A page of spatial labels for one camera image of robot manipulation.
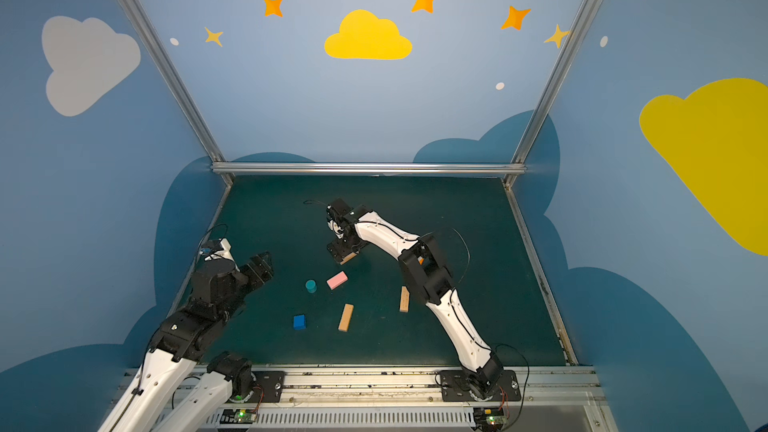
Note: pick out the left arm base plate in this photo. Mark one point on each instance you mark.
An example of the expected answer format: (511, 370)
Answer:
(265, 386)

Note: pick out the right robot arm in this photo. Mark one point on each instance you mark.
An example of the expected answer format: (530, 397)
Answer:
(427, 277)

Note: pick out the right controller board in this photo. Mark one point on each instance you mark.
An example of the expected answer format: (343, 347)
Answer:
(489, 419)

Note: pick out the aluminium front rail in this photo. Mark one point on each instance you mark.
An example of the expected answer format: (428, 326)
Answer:
(407, 398)

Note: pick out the pink wood block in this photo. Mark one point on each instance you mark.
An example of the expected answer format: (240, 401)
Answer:
(337, 280)

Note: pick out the controller board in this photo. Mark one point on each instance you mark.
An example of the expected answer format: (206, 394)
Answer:
(238, 417)
(489, 419)

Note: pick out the aluminium right frame post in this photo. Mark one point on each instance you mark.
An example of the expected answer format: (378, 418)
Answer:
(580, 26)

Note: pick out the aluminium rear frame bar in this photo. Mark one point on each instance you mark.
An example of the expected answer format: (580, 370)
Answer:
(367, 169)

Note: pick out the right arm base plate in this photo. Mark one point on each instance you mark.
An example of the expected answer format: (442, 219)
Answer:
(460, 386)

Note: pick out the aluminium frame post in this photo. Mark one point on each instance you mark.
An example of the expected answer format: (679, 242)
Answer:
(580, 26)
(152, 42)

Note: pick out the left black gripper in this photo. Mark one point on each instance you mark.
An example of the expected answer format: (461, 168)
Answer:
(257, 270)

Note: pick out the aluminium left frame post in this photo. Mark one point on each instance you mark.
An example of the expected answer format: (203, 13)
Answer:
(152, 42)

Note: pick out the natural wood block front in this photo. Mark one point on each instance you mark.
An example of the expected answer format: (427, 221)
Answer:
(346, 316)

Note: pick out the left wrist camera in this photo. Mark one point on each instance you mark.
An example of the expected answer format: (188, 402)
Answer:
(215, 249)

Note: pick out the left controller board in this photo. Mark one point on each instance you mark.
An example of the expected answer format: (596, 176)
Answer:
(238, 417)

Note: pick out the teal wood cylinder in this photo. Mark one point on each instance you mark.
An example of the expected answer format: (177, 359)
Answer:
(311, 286)

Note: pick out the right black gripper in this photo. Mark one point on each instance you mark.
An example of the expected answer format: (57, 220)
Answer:
(342, 246)

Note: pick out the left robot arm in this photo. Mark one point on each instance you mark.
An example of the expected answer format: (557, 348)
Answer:
(173, 352)

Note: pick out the blue wood cube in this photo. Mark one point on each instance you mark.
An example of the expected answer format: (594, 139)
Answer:
(299, 322)

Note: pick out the natural wood block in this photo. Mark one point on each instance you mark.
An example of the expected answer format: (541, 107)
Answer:
(347, 258)
(346, 316)
(404, 301)

